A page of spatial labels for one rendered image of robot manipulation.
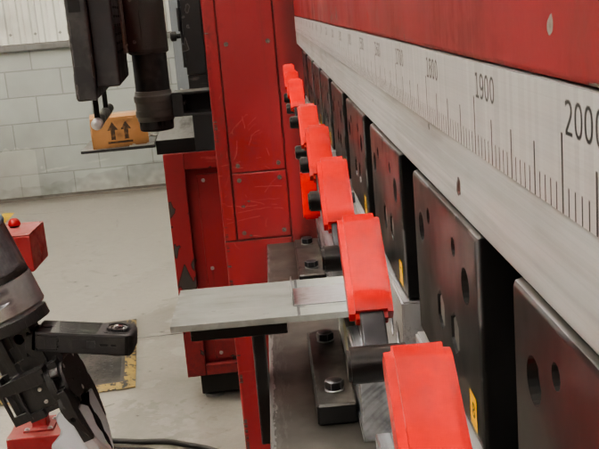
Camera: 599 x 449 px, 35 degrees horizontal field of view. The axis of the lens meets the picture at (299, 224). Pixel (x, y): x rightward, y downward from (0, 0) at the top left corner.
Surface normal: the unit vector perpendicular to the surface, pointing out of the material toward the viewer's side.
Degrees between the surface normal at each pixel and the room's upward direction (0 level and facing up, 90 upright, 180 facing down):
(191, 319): 0
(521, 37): 90
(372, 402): 90
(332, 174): 39
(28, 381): 89
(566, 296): 90
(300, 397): 0
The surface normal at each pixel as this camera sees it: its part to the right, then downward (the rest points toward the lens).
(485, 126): -1.00, 0.09
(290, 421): -0.08, -0.97
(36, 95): 0.10, 0.22
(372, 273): -0.04, -0.61
